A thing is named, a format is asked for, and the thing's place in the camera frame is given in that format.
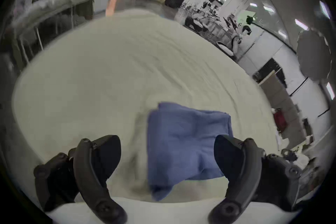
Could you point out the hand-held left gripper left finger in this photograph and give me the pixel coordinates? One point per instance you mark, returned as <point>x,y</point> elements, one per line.
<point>88,173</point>

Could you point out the white humanoid robot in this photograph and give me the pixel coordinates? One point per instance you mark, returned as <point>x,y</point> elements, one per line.
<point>240,34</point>

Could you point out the grey photo umbrella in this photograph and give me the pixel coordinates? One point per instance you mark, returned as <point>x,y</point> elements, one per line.
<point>313,53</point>

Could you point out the bed with beige sheet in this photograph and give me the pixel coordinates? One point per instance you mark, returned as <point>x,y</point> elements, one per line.
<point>105,73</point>

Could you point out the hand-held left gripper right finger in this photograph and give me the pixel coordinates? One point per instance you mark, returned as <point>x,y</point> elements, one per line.
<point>244,173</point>

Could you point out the blue garment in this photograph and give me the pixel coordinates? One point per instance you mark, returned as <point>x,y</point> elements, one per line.
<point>187,146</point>

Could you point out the long table with white cover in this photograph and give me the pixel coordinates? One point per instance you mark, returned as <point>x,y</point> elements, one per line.
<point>52,5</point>

